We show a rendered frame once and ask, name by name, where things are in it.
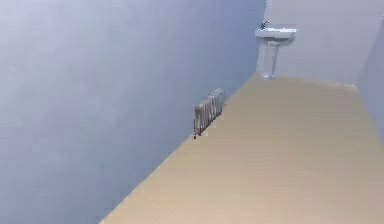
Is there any grey wall radiator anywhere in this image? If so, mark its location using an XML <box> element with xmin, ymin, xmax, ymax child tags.
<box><xmin>192</xmin><ymin>87</ymin><xmax>226</xmax><ymax>140</ymax></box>

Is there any white pedestal sink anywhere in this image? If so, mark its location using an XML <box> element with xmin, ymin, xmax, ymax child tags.
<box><xmin>254</xmin><ymin>25</ymin><xmax>299</xmax><ymax>80</ymax></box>

